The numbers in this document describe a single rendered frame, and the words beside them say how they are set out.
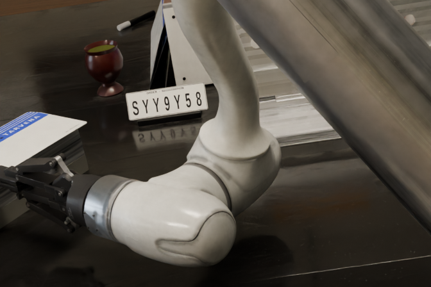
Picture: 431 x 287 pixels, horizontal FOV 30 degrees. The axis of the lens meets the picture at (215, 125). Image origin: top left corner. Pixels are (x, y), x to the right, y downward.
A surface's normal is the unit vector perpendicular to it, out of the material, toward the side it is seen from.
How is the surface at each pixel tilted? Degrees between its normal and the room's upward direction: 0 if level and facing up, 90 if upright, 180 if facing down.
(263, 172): 100
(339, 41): 70
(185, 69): 90
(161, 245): 87
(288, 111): 0
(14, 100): 0
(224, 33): 110
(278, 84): 80
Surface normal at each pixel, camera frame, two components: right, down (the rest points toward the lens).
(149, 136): -0.14, -0.89
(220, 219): 0.72, -0.04
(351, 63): -0.21, 0.18
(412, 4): 0.01, 0.25
